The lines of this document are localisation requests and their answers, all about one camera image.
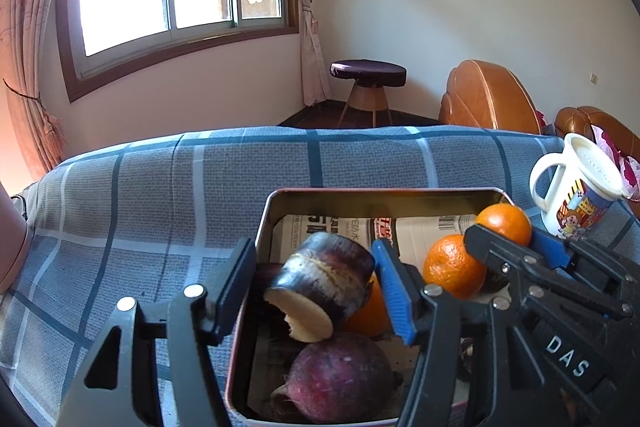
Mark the pink metal tin box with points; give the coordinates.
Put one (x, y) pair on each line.
(245, 357)

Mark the large orange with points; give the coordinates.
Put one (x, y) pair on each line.
(372, 314)

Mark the white printed mug with lid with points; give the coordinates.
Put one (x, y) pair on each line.
(575, 197)

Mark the pink floral blanket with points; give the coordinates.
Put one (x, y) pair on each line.
(625, 167)

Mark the purple round fruit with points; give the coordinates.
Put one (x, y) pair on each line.
(340, 377)

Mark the brown leather armchair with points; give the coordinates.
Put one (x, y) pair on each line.
(485, 97)

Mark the wrinkled tangerine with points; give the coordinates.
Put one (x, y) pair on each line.
(452, 267)

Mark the pink electric kettle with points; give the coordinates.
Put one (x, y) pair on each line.
(10, 247)

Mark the beige curtain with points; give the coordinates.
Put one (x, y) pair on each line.
(310, 32)

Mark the small smooth orange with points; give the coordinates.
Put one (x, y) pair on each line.
(505, 222)

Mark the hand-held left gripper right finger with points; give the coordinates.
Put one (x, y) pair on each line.
(395, 292)

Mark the dark sugarcane piece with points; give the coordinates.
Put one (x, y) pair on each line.
(320, 277)

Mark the brown leather sofa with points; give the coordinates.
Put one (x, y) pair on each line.
(575, 122)

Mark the round purple-topped stool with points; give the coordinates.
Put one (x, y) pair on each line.
(367, 72)

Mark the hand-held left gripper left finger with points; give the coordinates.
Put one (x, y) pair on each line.
(235, 279)

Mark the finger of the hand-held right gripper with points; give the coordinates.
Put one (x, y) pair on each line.
(550, 249)
(487, 247)

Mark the orange curtain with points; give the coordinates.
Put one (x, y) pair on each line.
(30, 57)

